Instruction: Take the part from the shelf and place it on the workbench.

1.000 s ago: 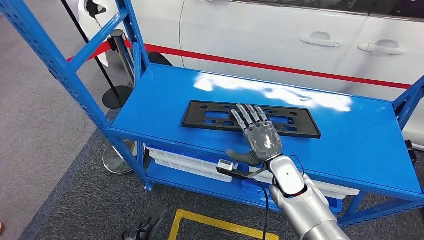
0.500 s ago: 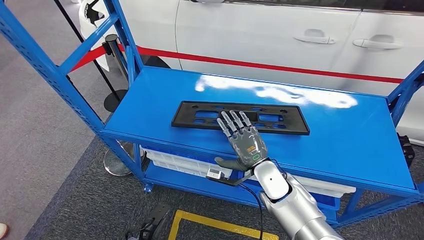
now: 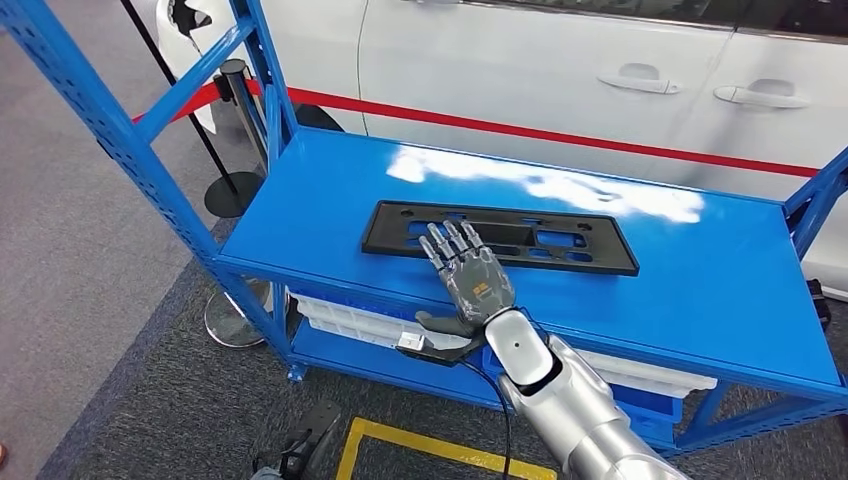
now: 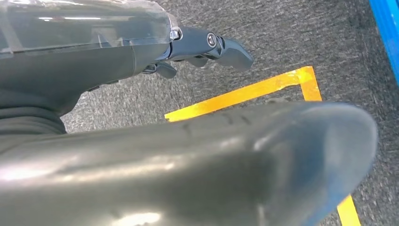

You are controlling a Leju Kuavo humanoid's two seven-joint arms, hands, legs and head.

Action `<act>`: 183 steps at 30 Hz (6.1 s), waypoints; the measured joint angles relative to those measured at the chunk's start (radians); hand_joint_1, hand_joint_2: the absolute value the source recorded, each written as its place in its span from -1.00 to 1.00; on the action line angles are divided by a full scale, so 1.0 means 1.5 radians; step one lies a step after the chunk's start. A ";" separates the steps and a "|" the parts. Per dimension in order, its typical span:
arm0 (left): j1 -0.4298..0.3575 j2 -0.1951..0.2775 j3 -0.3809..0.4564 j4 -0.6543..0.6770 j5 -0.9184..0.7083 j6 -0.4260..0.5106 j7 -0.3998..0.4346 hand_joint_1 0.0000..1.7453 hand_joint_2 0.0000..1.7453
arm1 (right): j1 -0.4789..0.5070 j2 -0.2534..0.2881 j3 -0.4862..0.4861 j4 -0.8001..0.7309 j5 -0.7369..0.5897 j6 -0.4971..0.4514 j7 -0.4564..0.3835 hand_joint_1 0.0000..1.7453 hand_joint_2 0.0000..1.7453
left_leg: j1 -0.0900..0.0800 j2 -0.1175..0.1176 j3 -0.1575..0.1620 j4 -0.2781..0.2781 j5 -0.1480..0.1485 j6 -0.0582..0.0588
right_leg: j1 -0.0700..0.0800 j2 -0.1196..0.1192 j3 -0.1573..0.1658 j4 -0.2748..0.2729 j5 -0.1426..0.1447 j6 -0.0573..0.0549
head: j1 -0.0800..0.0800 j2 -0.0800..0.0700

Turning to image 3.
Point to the white plastic bin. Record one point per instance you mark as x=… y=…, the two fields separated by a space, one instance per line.
x=344 y=311
x=358 y=334

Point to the long black plastic part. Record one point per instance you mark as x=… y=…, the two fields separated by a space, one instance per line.
x=596 y=255

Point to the red barrier belt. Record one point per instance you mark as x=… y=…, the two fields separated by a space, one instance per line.
x=530 y=132

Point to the black left wrist camera bracket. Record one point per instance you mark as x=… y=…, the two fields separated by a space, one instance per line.
x=311 y=430

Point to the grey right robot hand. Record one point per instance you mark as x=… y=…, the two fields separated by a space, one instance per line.
x=477 y=288

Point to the white car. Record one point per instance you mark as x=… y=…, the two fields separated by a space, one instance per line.
x=497 y=60

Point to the yellow floor tape square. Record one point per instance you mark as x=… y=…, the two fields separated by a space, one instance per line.
x=424 y=445

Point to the blue metal shelf rack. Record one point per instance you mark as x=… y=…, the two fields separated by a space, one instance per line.
x=696 y=298

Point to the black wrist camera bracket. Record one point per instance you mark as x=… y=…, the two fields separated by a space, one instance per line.
x=311 y=430
x=444 y=354

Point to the black right wrist camera bracket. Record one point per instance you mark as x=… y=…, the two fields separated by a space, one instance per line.
x=444 y=354

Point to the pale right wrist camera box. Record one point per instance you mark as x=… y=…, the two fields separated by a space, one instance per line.
x=411 y=342

